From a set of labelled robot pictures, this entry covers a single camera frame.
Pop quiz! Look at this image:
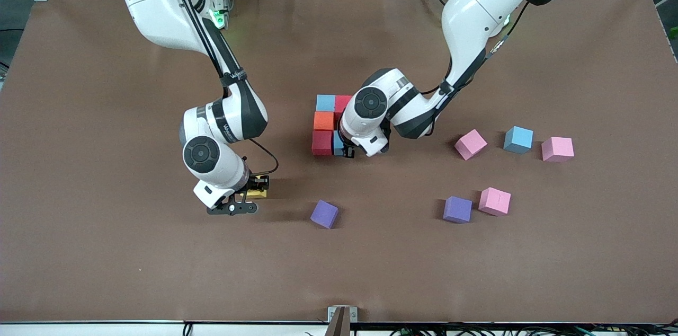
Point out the orange foam cube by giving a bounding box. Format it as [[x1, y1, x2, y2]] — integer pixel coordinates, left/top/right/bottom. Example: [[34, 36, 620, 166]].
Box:
[[313, 111, 336, 131]]

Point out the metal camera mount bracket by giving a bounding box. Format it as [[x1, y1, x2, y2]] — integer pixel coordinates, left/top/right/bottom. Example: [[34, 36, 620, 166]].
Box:
[[326, 305, 359, 336]]

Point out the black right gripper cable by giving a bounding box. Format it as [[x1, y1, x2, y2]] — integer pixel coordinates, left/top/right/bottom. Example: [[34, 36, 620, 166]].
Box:
[[248, 138, 280, 175]]

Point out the pink foam cube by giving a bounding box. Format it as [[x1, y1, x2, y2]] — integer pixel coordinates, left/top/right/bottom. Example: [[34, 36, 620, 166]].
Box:
[[454, 129, 488, 161], [541, 137, 575, 163], [478, 187, 512, 217]]

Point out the purple foam cube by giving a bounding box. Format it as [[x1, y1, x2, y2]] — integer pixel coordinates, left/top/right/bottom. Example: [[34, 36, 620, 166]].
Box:
[[443, 196, 473, 224], [310, 199, 340, 229]]

